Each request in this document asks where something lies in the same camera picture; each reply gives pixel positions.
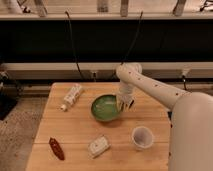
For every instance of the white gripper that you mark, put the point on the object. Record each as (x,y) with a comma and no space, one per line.
(124,96)

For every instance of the green ceramic bowl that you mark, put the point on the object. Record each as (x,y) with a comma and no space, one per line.
(104,108)

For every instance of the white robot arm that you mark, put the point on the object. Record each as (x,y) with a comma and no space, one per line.
(191,128)

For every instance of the white paper cup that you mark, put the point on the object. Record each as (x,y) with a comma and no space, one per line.
(142,138)

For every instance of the white plastic bottle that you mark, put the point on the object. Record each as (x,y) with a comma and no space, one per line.
(71,97)

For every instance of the wooden table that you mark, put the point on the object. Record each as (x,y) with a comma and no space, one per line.
(75,129)

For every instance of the white snack packet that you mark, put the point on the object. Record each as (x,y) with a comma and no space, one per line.
(98,146)

